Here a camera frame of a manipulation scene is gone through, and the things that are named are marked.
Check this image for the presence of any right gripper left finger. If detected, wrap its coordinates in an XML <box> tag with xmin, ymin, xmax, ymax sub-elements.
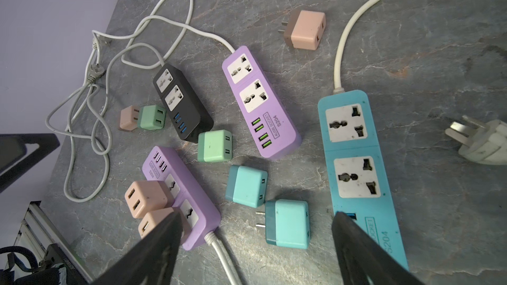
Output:
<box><xmin>93</xmin><ymin>213</ymin><xmax>183</xmax><ymax>284</ymax></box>

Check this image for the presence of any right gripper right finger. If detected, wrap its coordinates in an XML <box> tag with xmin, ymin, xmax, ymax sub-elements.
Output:
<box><xmin>331</xmin><ymin>212</ymin><xmax>422</xmax><ymax>284</ymax></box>

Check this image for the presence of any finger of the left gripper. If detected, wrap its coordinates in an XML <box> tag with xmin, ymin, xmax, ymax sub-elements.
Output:
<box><xmin>1</xmin><ymin>133</ymin><xmax>60</xmax><ymax>192</ymax></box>

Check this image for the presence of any pink plug strip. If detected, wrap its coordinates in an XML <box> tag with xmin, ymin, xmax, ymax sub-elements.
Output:
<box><xmin>138</xmin><ymin>207</ymin><xmax>191</xmax><ymax>244</ymax></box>
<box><xmin>124</xmin><ymin>180</ymin><xmax>174</xmax><ymax>219</ymax></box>

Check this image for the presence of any purple power strip front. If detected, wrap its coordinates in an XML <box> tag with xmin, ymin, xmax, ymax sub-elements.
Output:
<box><xmin>142</xmin><ymin>146</ymin><xmax>221</xmax><ymax>251</ymax></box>

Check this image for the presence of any purple power strip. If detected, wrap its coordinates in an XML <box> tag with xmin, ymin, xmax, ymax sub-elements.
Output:
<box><xmin>222</xmin><ymin>46</ymin><xmax>302</xmax><ymax>160</ymax></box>
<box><xmin>142</xmin><ymin>146</ymin><xmax>221</xmax><ymax>251</ymax></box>

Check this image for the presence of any teal power strip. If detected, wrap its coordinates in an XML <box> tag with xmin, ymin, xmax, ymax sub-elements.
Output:
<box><xmin>318</xmin><ymin>90</ymin><xmax>409</xmax><ymax>269</ymax></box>

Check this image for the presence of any pink plug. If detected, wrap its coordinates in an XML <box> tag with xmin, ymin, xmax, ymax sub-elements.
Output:
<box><xmin>119</xmin><ymin>106</ymin><xmax>140</xmax><ymax>131</ymax></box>
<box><xmin>278</xmin><ymin>9</ymin><xmax>326</xmax><ymax>51</ymax></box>

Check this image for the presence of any green plug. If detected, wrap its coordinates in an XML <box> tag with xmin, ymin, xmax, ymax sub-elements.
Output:
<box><xmin>137</xmin><ymin>105</ymin><xmax>166</xmax><ymax>130</ymax></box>
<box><xmin>198</xmin><ymin>129</ymin><xmax>232</xmax><ymax>162</ymax></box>

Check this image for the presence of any black power strip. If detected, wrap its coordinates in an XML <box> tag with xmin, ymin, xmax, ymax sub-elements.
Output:
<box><xmin>153</xmin><ymin>63</ymin><xmax>214</xmax><ymax>143</ymax></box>

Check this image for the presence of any white cable front strip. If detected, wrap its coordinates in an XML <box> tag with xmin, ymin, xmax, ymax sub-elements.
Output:
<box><xmin>203</xmin><ymin>231</ymin><xmax>240</xmax><ymax>285</ymax></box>

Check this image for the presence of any white cables left bundle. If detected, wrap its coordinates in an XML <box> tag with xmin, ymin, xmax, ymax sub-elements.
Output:
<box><xmin>44</xmin><ymin>0</ymin><xmax>236</xmax><ymax>203</ymax></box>

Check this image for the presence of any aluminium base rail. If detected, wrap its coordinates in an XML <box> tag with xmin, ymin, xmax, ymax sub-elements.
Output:
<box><xmin>15</xmin><ymin>201</ymin><xmax>93</xmax><ymax>284</ymax></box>

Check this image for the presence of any grey wall plug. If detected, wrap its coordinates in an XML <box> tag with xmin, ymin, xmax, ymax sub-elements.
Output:
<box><xmin>87</xmin><ymin>64</ymin><xmax>106</xmax><ymax>84</ymax></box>

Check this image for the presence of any white wall plug right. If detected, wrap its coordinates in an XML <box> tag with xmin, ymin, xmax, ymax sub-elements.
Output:
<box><xmin>445</xmin><ymin>116</ymin><xmax>506</xmax><ymax>165</ymax></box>

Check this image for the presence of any white cable teal strip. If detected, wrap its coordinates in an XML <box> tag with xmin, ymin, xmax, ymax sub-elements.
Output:
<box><xmin>333</xmin><ymin>0</ymin><xmax>381</xmax><ymax>94</ymax></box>

